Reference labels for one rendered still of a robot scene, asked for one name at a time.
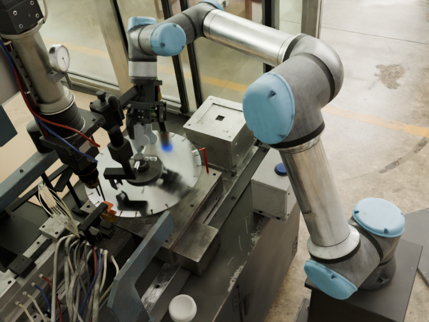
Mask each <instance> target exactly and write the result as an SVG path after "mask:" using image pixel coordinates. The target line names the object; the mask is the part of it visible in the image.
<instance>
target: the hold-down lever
mask: <svg viewBox="0 0 429 322"><path fill-rule="evenodd" d="M107 100H108V102H109V105H110V108H111V110H113V111H114V114H115V117H116V120H117V124H118V126H120V127H121V126H123V125H124V124H123V120H122V118H121V115H120V111H119V102H118V100H117V96H116V95H110V96H108V98H107Z"/></svg>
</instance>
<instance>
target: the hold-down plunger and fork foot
mask: <svg viewBox="0 0 429 322"><path fill-rule="evenodd" d="M121 165H122V167H106V168H105V170H104V173H103V176H104V178H105V180H109V183H110V185H111V187H112V188H114V189H115V190H118V189H117V186H116V183H115V181H114V180H116V181H118V182H120V184H121V185H122V186H123V182H122V180H136V179H137V175H138V173H139V172H138V170H137V168H136V167H131V164H130V161H129V160H128V161H127V162H125V163H124V164H121Z"/></svg>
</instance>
